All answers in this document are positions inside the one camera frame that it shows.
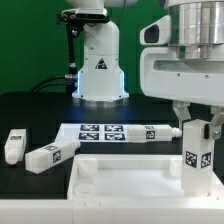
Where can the white desk top tray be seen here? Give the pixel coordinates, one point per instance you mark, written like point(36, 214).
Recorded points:
point(144, 177)

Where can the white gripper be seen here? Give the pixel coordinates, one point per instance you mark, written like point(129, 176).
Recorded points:
point(163, 75)

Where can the black camera on stand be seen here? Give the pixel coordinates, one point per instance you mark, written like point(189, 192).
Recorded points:
point(75, 20)

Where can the white L-shaped obstacle fence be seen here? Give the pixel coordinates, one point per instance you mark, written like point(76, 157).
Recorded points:
point(116, 211)

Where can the white marker base plate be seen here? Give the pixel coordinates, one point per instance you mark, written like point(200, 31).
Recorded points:
point(92, 132)

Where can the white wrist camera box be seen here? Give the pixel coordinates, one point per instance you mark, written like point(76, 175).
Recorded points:
point(157, 33)

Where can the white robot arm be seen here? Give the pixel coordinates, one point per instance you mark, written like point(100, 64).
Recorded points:
point(179, 56)

